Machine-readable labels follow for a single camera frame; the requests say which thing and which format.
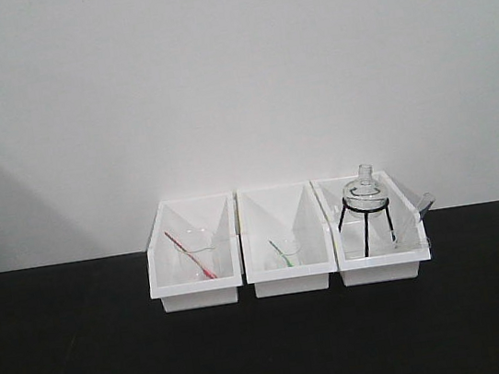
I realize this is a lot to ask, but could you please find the right white storage bin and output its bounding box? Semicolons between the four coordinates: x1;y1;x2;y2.
311;170;432;286

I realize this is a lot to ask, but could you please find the red stirring rod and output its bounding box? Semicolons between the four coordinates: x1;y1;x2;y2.
163;224;219;286

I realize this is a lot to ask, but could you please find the left white storage bin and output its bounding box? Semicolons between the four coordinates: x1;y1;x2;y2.
146;193;243;313

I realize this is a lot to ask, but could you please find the black wire tripod stand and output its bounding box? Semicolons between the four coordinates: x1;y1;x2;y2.
338;197;396;257

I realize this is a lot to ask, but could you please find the clear beaker in left bin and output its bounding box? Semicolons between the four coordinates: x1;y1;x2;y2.
170;223;221;284

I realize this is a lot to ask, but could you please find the clear beaker in bin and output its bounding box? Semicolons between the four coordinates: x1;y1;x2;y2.
170;223;221;284
265;238;303;270

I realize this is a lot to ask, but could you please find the green stirring rod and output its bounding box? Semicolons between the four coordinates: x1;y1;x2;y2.
268;240;295;268

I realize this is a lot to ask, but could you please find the round glass flask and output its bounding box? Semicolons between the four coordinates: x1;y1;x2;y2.
342;164;389;211

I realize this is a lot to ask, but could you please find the middle white storage bin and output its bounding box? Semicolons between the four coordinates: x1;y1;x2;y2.
236;181;337;298

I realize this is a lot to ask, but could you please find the clear glass test tube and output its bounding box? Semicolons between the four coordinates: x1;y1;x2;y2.
392;193;435;248

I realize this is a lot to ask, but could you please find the clear beaker in middle bin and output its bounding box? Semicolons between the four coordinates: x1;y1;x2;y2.
265;238;303;270

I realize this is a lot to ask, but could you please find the white storage bin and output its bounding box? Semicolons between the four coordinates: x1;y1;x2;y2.
311;170;432;286
146;193;243;313
236;181;337;298

